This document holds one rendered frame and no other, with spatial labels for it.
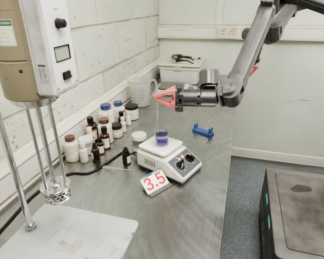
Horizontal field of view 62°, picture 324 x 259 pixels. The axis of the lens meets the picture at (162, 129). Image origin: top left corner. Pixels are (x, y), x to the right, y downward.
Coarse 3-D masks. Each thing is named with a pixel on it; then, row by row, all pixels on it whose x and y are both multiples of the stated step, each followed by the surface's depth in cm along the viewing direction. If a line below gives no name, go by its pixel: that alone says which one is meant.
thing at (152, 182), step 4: (156, 172) 89; (160, 172) 90; (148, 176) 87; (152, 176) 88; (156, 176) 88; (160, 176) 89; (164, 176) 90; (144, 180) 86; (148, 180) 86; (152, 180) 87; (156, 180) 88; (160, 180) 88; (164, 180) 89; (144, 184) 85; (148, 184) 86; (152, 184) 86; (156, 184) 87; (160, 184) 88; (148, 188) 85; (152, 188) 86
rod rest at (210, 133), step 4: (196, 124) 125; (192, 128) 126; (196, 128) 125; (200, 128) 125; (212, 128) 121; (196, 132) 124; (200, 132) 122; (204, 132) 122; (208, 132) 120; (212, 132) 122; (208, 136) 120
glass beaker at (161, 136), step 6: (162, 126) 95; (168, 126) 93; (156, 132) 91; (162, 132) 91; (168, 132) 92; (156, 138) 93; (162, 138) 92; (168, 138) 93; (156, 144) 94; (162, 144) 93; (168, 144) 94
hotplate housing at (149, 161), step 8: (144, 152) 95; (176, 152) 94; (144, 160) 95; (152, 160) 93; (160, 160) 90; (168, 160) 90; (144, 168) 97; (152, 168) 94; (160, 168) 91; (168, 168) 89; (200, 168) 97; (168, 176) 90; (176, 176) 88
